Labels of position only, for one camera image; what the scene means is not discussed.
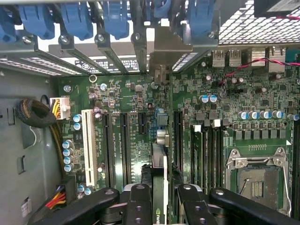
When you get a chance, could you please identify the red and yellow wires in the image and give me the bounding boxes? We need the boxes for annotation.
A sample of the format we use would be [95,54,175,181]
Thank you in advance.
[45,185,68,210]

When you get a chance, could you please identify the red black twisted wire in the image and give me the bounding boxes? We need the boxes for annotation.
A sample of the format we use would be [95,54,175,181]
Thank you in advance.
[220,57,300,83]

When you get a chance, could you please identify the black power connector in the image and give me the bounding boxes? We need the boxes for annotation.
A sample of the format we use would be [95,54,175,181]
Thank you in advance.
[60,175,77,204]

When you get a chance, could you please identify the dark grey PC case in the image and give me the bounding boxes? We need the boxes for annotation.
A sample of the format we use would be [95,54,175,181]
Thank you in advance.
[0,0,300,225]

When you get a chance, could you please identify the long black expansion slot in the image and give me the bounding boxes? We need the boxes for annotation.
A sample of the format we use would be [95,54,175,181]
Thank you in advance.
[120,112,132,186]
[102,112,115,188]
[173,111,184,169]

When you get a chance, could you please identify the silver USB port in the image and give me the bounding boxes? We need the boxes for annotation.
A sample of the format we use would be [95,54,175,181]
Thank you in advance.
[212,50,227,68]
[228,49,242,68]

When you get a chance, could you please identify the white expansion slot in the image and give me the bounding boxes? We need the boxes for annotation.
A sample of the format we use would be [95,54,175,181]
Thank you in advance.
[81,109,98,187]

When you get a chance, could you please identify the blue slot latch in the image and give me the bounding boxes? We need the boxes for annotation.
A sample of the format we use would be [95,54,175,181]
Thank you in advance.
[102,0,131,40]
[0,7,17,43]
[153,0,174,19]
[60,2,94,40]
[187,0,218,38]
[18,4,56,40]

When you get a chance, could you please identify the black sleeved wire bundle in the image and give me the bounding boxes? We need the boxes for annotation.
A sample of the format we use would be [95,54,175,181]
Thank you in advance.
[15,98,68,181]

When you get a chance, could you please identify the short black expansion slot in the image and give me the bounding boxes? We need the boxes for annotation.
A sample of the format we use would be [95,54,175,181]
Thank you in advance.
[138,112,148,135]

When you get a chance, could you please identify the white power connector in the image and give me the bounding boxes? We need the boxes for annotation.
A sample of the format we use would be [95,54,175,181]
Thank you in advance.
[49,96,71,120]

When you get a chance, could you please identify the green motherboard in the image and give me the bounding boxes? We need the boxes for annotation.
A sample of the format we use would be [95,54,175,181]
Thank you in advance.
[56,45,300,225]

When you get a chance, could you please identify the black RAM slot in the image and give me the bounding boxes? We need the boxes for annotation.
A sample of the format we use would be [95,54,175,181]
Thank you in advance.
[216,126,225,195]
[209,126,217,195]
[202,126,210,194]

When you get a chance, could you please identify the CPU socket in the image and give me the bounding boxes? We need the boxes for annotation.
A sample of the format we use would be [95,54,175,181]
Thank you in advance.
[226,147,291,216]

